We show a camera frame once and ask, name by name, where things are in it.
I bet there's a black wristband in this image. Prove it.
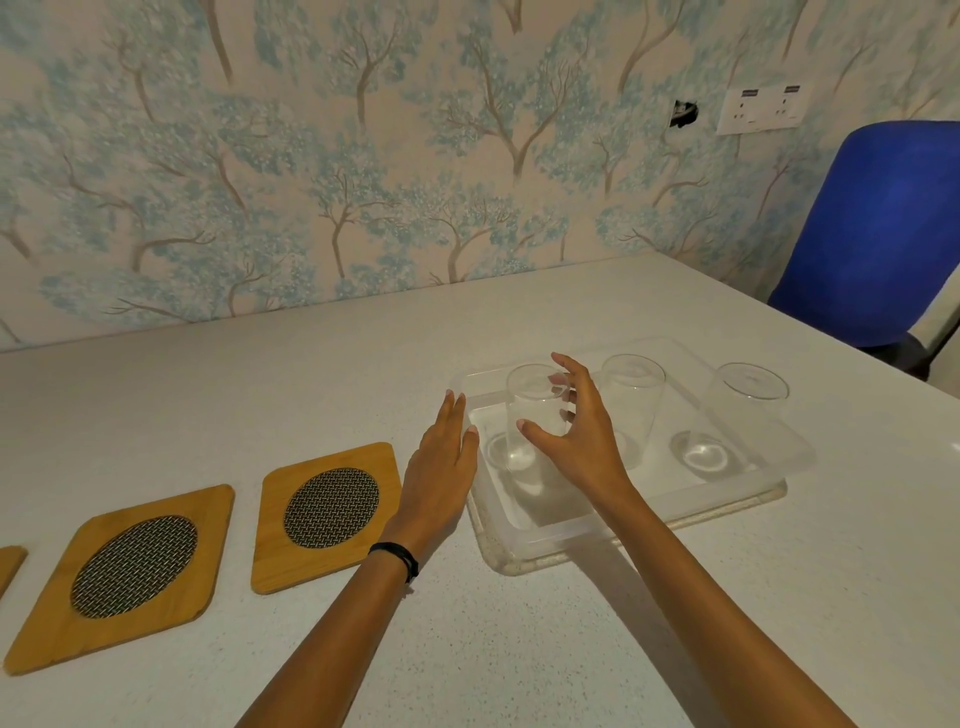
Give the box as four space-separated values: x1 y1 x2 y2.
367 541 420 585

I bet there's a person's left forearm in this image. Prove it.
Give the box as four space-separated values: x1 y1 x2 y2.
238 551 421 728

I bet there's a person's left hand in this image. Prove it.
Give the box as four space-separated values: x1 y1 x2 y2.
373 389 481 565

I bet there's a blue office chair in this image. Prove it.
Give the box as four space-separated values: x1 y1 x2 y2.
768 120 960 378

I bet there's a white wall socket plate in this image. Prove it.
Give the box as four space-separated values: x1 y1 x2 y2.
715 81 816 137

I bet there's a person's right hand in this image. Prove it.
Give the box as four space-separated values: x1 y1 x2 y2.
516 352 639 513

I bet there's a person's right forearm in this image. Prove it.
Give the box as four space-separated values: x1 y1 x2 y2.
598 487 858 728

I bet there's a clear plastic tray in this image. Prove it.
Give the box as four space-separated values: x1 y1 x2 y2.
447 337 817 577

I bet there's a wooden trivet with metal mesh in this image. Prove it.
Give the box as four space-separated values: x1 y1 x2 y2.
3 483 237 677
250 441 403 597
0 545 30 602

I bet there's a clear drinking glass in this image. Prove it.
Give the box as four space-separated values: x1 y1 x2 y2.
669 363 790 481
483 363 573 477
601 354 667 471

